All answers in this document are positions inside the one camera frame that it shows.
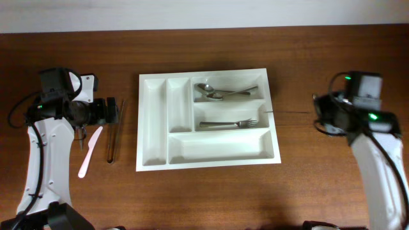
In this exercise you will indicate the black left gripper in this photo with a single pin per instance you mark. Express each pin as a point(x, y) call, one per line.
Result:
point(101, 116)

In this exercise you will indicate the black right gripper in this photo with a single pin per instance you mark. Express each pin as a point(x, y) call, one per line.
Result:
point(321, 101)

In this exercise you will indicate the white plastic knife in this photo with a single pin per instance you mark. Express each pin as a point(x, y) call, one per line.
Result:
point(89, 153)

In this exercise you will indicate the long steel tongs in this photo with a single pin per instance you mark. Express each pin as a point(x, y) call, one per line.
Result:
point(114, 132)

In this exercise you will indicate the small steel teaspoon right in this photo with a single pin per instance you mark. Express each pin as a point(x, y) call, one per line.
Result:
point(81, 133)

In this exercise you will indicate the white cutlery tray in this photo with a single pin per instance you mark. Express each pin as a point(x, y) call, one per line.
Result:
point(170, 110)

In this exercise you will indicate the steel tablespoon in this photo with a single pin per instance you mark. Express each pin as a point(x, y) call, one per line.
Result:
point(207, 89)
point(219, 96)

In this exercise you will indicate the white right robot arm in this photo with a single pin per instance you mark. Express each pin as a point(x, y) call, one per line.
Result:
point(352, 109)

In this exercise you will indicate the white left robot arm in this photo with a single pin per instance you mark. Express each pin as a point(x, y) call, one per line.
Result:
point(64, 104)

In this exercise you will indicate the steel fork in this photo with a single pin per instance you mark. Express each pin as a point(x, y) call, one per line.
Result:
point(248, 123)

